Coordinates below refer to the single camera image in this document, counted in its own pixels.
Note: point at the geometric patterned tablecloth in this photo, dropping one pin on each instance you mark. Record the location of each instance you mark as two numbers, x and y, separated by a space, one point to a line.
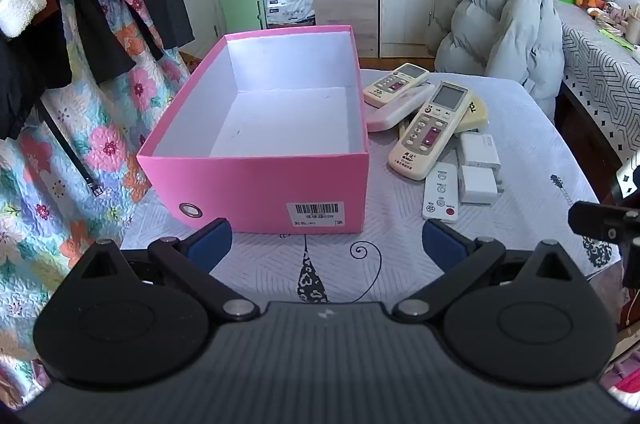
595 69

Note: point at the black hanging garment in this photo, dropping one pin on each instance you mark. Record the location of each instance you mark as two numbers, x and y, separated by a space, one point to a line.
95 24

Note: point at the beige remote control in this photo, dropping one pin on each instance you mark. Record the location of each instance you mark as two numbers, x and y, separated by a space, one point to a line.
476 117

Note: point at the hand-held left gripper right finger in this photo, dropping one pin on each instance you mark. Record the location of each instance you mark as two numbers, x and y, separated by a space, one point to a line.
442 245

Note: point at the grey puffer jacket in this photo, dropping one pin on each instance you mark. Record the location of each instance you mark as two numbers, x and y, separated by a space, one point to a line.
505 19

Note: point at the small white remote control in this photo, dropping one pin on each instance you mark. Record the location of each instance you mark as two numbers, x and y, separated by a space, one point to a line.
441 196

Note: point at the floral quilt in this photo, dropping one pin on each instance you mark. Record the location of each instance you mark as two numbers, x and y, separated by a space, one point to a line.
100 144

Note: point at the white power adapter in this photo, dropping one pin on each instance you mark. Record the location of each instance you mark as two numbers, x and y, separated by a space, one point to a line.
479 150
477 185

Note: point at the black belt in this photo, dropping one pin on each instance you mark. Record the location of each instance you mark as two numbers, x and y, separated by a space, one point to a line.
70 149

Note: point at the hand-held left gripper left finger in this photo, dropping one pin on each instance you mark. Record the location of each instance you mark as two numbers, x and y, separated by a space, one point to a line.
210 243

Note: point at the white tissue pack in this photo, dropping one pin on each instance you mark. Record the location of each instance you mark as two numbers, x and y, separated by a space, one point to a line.
290 7

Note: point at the pink cardboard box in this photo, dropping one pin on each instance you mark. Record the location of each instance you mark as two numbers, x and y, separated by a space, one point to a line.
260 184

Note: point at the large cream remote control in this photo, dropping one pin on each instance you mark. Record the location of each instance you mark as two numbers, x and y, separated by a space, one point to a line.
425 139

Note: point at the white oblong case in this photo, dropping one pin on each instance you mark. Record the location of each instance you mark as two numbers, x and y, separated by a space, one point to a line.
392 118

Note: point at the small cream remote control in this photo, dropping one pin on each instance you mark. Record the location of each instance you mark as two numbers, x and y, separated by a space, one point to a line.
395 85

